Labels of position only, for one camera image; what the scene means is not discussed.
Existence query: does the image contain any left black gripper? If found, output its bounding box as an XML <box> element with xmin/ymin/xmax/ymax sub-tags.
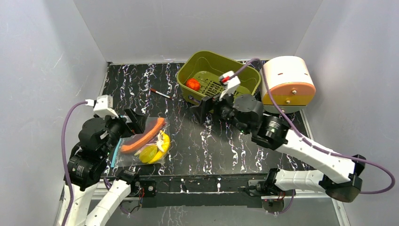
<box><xmin>99</xmin><ymin>106</ymin><xmax>147</xmax><ymax>157</ymax></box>

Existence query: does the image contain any orange toy papaya slice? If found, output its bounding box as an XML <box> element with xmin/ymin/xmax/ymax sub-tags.
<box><xmin>120</xmin><ymin>117</ymin><xmax>166</xmax><ymax>154</ymax></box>

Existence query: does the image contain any clear zip top bag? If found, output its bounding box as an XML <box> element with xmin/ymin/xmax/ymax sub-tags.
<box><xmin>111</xmin><ymin>117</ymin><xmax>171</xmax><ymax>168</ymax></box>

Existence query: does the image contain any olive green plastic basket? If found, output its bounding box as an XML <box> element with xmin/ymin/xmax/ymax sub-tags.
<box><xmin>176</xmin><ymin>51</ymin><xmax>262</xmax><ymax>105</ymax></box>

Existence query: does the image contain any yellow toy banana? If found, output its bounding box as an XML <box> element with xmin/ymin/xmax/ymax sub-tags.
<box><xmin>148</xmin><ymin>130</ymin><xmax>170</xmax><ymax>164</ymax></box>

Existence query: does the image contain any yellow green toy pepper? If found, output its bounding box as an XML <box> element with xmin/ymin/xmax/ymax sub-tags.
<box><xmin>139</xmin><ymin>145</ymin><xmax>158</xmax><ymax>163</ymax></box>

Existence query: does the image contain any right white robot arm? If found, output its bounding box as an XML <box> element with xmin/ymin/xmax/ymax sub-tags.
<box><xmin>190</xmin><ymin>94</ymin><xmax>364</xmax><ymax>202</ymax></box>

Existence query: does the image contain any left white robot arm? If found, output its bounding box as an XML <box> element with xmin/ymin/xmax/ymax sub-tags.
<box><xmin>56</xmin><ymin>108</ymin><xmax>147</xmax><ymax>226</ymax></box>

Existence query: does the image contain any red orange toy tomato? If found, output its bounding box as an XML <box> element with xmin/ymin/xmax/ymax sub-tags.
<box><xmin>185</xmin><ymin>78</ymin><xmax>201</xmax><ymax>91</ymax></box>

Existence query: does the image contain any marker pen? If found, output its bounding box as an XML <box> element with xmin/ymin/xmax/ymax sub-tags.
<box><xmin>150</xmin><ymin>89</ymin><xmax>172</xmax><ymax>99</ymax></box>

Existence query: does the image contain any white orange cylindrical container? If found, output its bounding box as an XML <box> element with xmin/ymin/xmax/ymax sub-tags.
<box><xmin>260</xmin><ymin>56</ymin><xmax>316</xmax><ymax>114</ymax></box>

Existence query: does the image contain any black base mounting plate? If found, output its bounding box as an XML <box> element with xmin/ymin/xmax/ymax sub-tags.
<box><xmin>139</xmin><ymin>173</ymin><xmax>267</xmax><ymax>208</ymax></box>

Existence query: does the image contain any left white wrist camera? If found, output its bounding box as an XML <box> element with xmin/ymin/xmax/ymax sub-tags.
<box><xmin>85</xmin><ymin>95</ymin><xmax>119</xmax><ymax>119</ymax></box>

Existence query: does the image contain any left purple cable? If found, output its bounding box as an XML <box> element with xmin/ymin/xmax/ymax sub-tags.
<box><xmin>61</xmin><ymin>100</ymin><xmax>96</xmax><ymax>226</ymax></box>

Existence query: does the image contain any purple cable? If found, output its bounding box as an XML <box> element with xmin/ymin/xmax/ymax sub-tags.
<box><xmin>61</xmin><ymin>100</ymin><xmax>96</xmax><ymax>226</ymax></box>
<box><xmin>229</xmin><ymin>58</ymin><xmax>396</xmax><ymax>216</ymax></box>

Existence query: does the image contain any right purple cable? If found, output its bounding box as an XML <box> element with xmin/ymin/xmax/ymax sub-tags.
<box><xmin>229</xmin><ymin>58</ymin><xmax>396</xmax><ymax>216</ymax></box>

